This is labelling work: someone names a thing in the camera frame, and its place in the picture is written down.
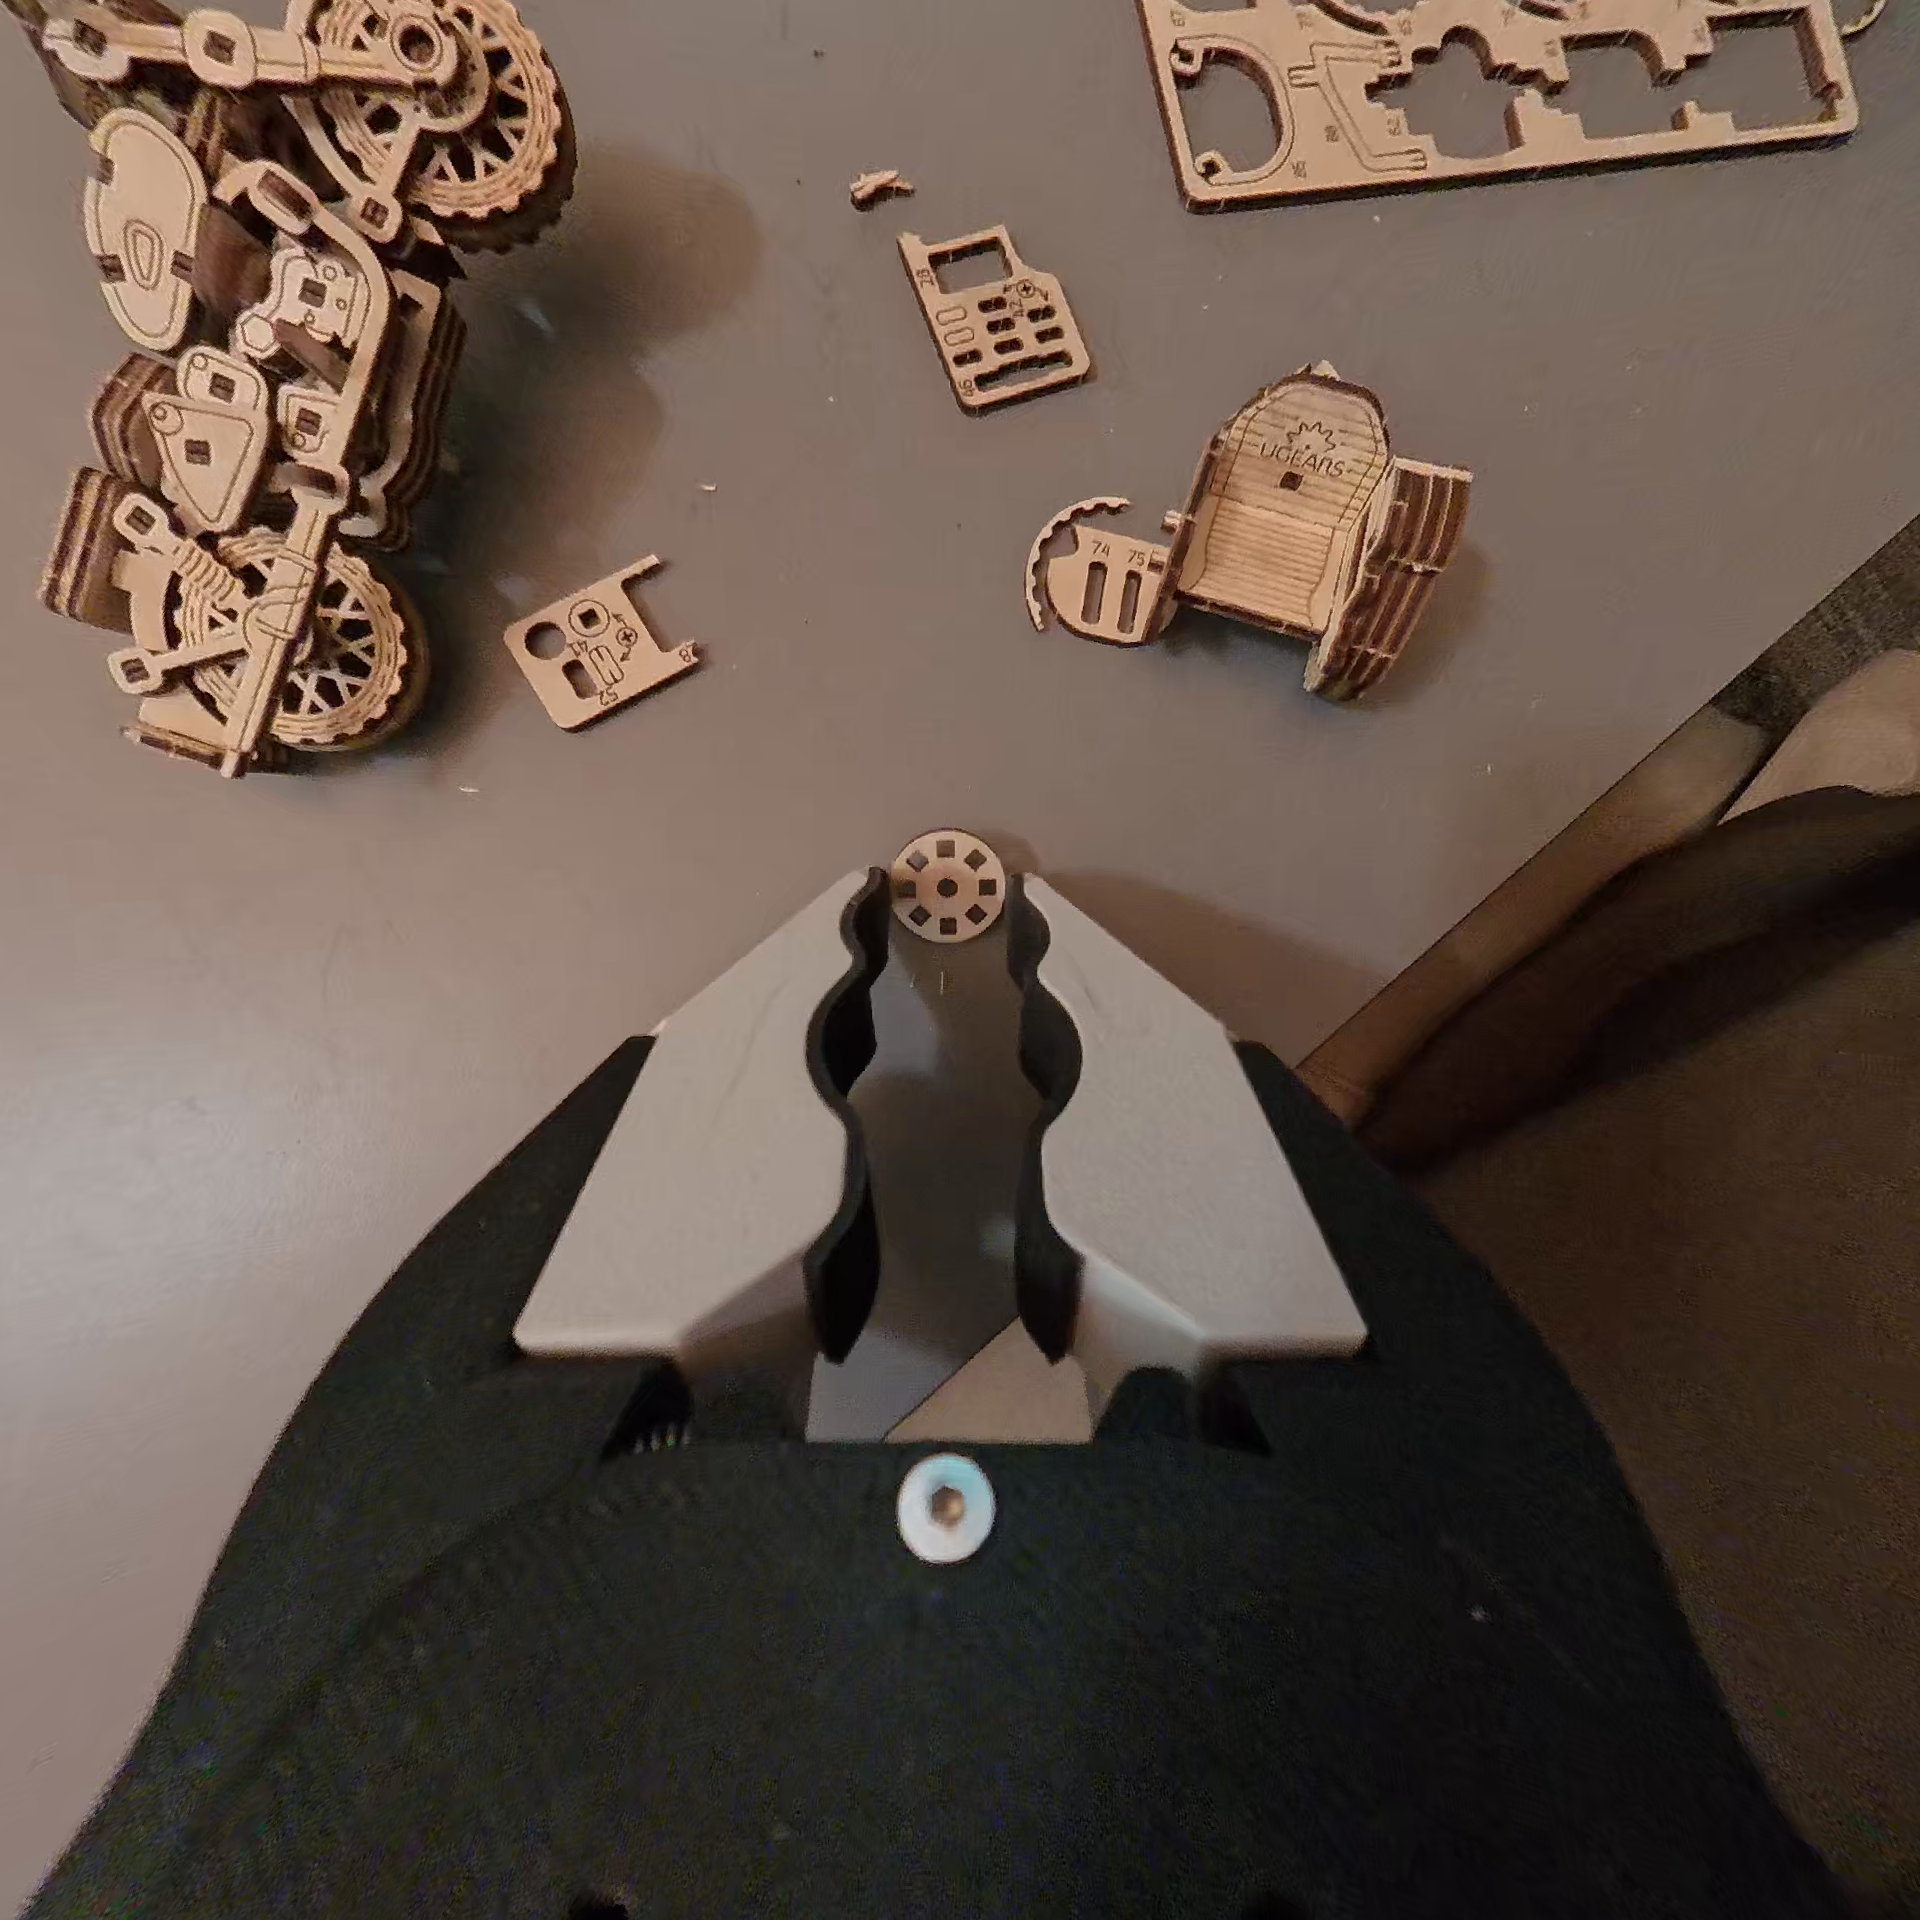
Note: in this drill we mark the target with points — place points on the wooden sheet with round cutouts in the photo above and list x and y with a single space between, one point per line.
1650 163

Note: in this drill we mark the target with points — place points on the small round wooden disc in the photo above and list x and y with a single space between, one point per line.
945 884

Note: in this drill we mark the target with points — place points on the wooden model seat part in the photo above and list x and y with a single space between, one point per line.
1289 539

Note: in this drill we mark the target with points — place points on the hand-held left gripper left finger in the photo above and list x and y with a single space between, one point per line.
705 1141

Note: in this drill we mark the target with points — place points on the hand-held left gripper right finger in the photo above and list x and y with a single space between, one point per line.
1184 1155

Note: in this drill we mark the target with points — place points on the slotted rectangular wooden piece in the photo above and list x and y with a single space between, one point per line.
997 323

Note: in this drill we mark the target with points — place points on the tiny wooden chip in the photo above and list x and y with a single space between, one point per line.
880 185

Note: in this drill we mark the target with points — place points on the square wooden piece with holes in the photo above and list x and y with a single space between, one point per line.
599 652

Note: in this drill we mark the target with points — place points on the person's brown clothing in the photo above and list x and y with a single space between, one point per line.
1725 1425

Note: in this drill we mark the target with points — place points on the grey desk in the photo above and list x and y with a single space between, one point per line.
301 974

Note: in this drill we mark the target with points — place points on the semicircular wooden piece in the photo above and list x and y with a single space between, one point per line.
1103 579

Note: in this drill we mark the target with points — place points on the wooden motorcycle model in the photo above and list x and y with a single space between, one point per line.
301 315

